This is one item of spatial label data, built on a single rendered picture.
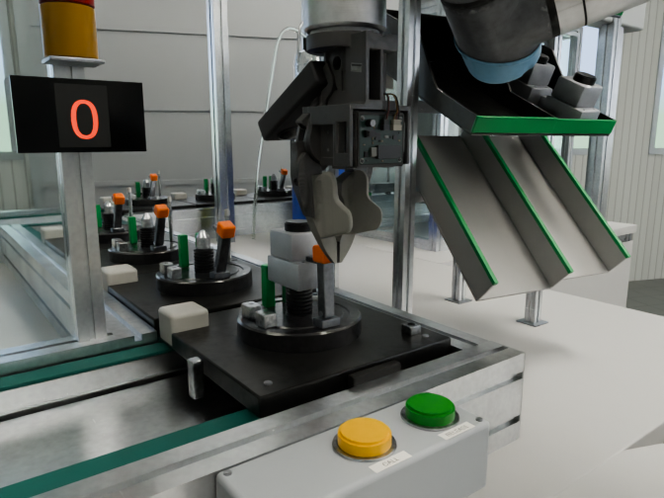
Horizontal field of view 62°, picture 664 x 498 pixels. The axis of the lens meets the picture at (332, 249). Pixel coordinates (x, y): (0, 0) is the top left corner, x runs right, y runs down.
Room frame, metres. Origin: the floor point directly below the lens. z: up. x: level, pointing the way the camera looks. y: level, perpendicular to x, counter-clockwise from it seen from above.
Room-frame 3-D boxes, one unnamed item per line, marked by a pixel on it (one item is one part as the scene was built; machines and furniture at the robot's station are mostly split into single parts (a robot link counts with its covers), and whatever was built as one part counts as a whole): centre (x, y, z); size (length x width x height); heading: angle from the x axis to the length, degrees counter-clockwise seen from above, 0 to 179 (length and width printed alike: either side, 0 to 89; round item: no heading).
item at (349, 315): (0.60, 0.04, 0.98); 0.14 x 0.14 x 0.02
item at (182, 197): (1.98, 0.42, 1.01); 0.24 x 0.24 x 0.13; 37
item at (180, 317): (0.62, 0.17, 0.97); 0.05 x 0.05 x 0.04; 37
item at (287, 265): (0.61, 0.04, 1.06); 0.08 x 0.04 x 0.07; 37
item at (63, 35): (0.58, 0.26, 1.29); 0.05 x 0.05 x 0.05
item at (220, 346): (0.60, 0.04, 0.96); 0.24 x 0.24 x 0.02; 37
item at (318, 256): (0.56, 0.01, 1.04); 0.04 x 0.02 x 0.08; 37
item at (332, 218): (0.52, 0.00, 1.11); 0.06 x 0.03 x 0.09; 37
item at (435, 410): (0.42, -0.08, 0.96); 0.04 x 0.04 x 0.02
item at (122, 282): (0.80, 0.19, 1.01); 0.24 x 0.24 x 0.13; 37
